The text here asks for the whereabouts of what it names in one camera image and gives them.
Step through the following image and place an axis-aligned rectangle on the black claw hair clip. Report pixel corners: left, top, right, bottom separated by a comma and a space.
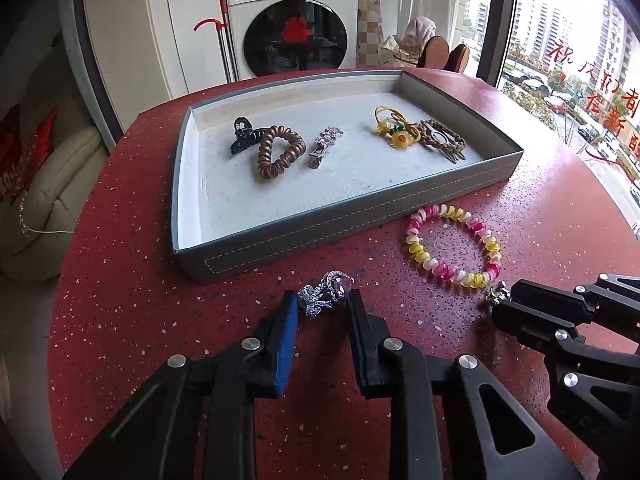
230, 116, 273, 157

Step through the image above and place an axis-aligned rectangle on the white charging cable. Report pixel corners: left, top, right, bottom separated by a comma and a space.
19, 195, 76, 237

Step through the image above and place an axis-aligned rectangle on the silver rhinestone bow hair clip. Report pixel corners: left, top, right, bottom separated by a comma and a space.
298, 270, 355, 318

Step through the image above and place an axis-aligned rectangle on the red handled mop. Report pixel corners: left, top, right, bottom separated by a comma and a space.
194, 0, 239, 83

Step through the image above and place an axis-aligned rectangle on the brown braided hair clip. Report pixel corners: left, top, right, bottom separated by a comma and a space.
417, 119, 467, 165

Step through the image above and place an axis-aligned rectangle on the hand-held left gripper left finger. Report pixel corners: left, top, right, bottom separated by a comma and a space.
62, 290, 302, 480

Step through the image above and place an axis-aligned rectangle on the grey jewelry tray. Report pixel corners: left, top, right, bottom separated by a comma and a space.
171, 70, 524, 285

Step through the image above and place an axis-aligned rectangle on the silver star hair clip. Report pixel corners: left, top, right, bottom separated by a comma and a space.
311, 127, 345, 170

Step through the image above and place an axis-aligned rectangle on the red embroidered cushion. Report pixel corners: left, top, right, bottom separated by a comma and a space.
0, 105, 57, 206

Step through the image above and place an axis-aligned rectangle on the beige cloth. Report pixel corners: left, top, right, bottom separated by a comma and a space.
402, 16, 436, 51

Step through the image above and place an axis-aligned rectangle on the cream shopping bag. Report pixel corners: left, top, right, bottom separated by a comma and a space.
377, 35, 421, 68

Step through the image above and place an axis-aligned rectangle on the checkered tile panel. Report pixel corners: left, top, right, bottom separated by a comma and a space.
357, 0, 384, 66

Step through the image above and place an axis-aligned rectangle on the small silver hair clip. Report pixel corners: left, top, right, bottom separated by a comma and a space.
484, 282, 511, 307

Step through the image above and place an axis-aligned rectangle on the brown spiral hair tie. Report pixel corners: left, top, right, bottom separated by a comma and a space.
257, 124, 307, 181

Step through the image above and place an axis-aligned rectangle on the beige leather sofa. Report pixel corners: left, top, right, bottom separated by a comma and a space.
0, 125, 109, 281

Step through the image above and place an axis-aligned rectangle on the pink yellow spiral hair tie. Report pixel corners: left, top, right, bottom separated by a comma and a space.
405, 204, 502, 289

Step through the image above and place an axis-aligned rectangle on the white washing machine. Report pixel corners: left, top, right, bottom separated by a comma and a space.
222, 0, 359, 82

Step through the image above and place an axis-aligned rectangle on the orange round chair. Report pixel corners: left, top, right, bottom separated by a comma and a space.
445, 44, 471, 74
417, 36, 451, 69

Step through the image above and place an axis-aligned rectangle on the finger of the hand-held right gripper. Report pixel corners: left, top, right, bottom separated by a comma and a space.
509, 274, 640, 313
492, 299, 640, 461

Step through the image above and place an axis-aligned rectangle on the yellow flower hair tie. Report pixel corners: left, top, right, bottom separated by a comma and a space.
375, 106, 423, 150

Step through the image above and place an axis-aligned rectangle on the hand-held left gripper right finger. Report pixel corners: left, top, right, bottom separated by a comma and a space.
346, 289, 583, 480

